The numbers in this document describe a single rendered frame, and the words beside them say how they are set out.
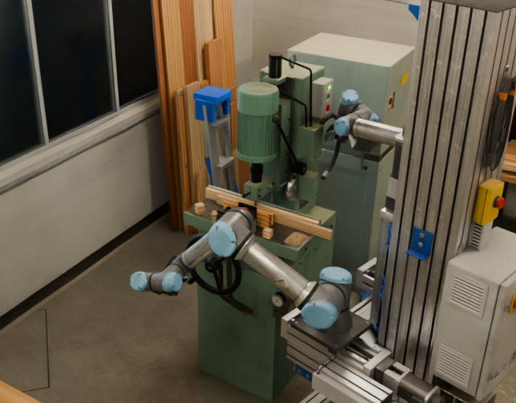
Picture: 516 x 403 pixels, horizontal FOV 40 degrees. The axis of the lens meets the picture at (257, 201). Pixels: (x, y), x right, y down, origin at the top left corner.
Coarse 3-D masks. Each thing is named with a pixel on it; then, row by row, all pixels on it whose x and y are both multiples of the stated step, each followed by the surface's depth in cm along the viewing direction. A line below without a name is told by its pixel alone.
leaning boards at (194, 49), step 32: (160, 0) 418; (192, 0) 449; (224, 0) 479; (160, 32) 427; (192, 32) 458; (224, 32) 486; (160, 64) 434; (192, 64) 465; (224, 64) 494; (160, 96) 441; (192, 96) 443; (192, 128) 451; (192, 160) 458; (192, 192) 469
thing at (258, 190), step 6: (264, 174) 321; (264, 180) 316; (270, 180) 319; (246, 186) 312; (252, 186) 311; (258, 186) 311; (264, 186) 315; (246, 192) 314; (252, 192) 312; (258, 192) 312; (264, 192) 317; (252, 198) 313; (258, 198) 314
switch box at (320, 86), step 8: (320, 80) 314; (328, 80) 314; (312, 88) 312; (320, 88) 310; (312, 96) 314; (320, 96) 311; (312, 104) 315; (320, 104) 313; (328, 104) 318; (312, 112) 317; (320, 112) 315; (328, 112) 320
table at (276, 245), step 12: (204, 204) 331; (216, 204) 331; (192, 216) 321; (204, 216) 320; (204, 228) 320; (264, 228) 312; (276, 228) 312; (288, 228) 312; (264, 240) 304; (276, 240) 303; (312, 240) 307; (276, 252) 303; (288, 252) 299; (300, 252) 299
